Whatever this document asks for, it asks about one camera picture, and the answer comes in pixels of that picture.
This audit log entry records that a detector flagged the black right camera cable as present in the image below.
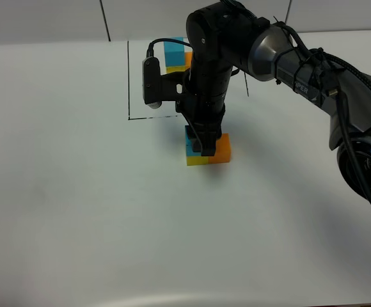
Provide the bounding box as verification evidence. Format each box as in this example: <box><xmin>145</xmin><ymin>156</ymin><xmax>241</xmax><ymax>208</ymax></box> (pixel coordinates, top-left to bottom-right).
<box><xmin>146</xmin><ymin>38</ymin><xmax>205</xmax><ymax>151</ymax></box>

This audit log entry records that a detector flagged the blue template cube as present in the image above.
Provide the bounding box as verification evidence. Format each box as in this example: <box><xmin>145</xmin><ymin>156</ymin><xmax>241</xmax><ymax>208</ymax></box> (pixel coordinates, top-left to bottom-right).
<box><xmin>164</xmin><ymin>42</ymin><xmax>186</xmax><ymax>67</ymax></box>

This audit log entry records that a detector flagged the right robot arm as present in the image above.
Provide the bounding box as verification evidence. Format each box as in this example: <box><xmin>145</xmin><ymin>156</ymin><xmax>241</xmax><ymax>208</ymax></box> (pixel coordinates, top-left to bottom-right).
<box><xmin>177</xmin><ymin>1</ymin><xmax>371</xmax><ymax>204</ymax></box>

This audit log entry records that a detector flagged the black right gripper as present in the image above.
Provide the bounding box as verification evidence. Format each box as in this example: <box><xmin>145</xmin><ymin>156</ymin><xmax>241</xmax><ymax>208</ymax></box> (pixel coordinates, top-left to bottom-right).
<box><xmin>176</xmin><ymin>93</ymin><xmax>225</xmax><ymax>157</ymax></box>

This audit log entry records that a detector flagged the orange template cube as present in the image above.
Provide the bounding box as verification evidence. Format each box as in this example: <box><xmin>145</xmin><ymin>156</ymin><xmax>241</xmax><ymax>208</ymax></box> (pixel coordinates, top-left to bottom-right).
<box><xmin>184</xmin><ymin>52</ymin><xmax>193</xmax><ymax>68</ymax></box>

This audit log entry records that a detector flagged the yellow template cube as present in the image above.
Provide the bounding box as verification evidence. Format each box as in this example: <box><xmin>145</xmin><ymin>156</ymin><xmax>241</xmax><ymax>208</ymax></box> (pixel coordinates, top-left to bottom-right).
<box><xmin>166</xmin><ymin>66</ymin><xmax>189</xmax><ymax>74</ymax></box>

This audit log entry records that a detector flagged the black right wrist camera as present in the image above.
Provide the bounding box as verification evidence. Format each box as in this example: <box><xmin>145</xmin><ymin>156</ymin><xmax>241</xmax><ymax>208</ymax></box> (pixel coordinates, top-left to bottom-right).
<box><xmin>143</xmin><ymin>56</ymin><xmax>187</xmax><ymax>109</ymax></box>

